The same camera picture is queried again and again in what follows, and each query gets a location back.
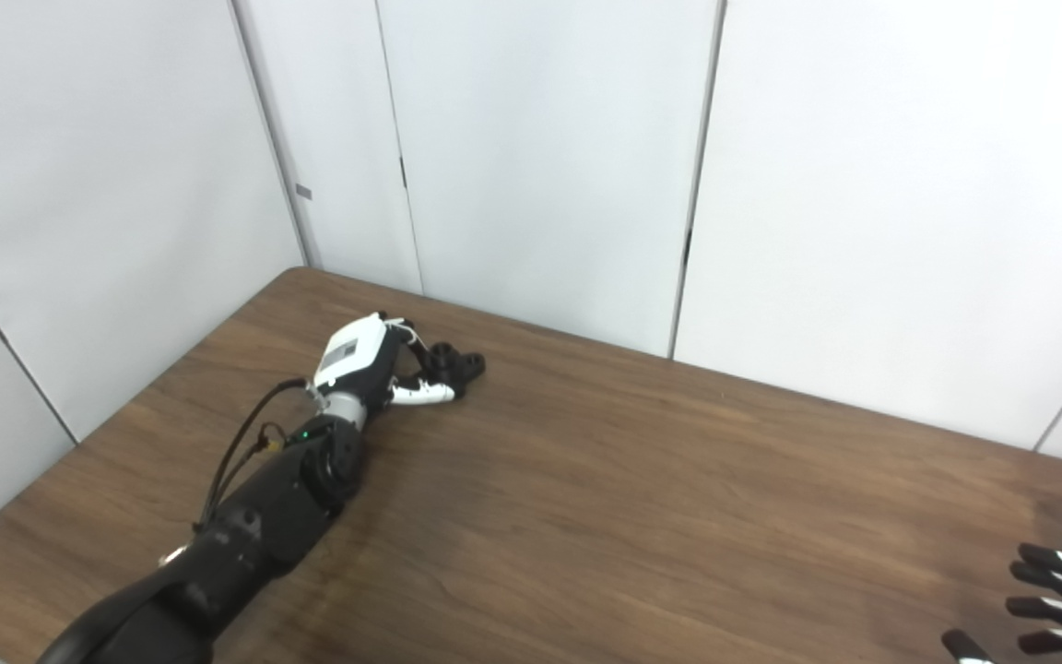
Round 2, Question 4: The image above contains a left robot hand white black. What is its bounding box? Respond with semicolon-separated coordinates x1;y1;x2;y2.
310;313;458;411

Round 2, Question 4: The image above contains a black plastic holder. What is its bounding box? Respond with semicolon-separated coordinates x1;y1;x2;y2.
416;342;486;399

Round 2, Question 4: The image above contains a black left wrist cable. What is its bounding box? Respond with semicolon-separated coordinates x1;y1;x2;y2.
195;377;313;536

